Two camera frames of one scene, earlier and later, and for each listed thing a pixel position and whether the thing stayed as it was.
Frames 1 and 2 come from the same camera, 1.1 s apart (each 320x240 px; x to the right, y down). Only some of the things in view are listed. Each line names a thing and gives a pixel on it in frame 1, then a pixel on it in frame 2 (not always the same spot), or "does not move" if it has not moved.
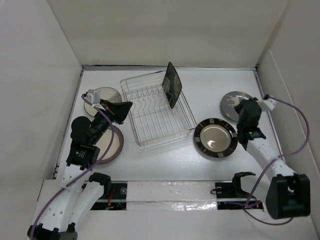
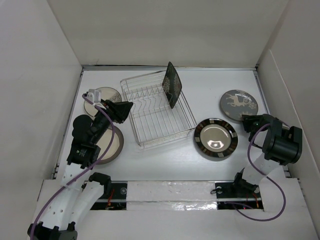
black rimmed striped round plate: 215,138 does not move
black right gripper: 241,104 -> 248,118
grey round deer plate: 230,100 does not move
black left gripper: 118,110 does not move
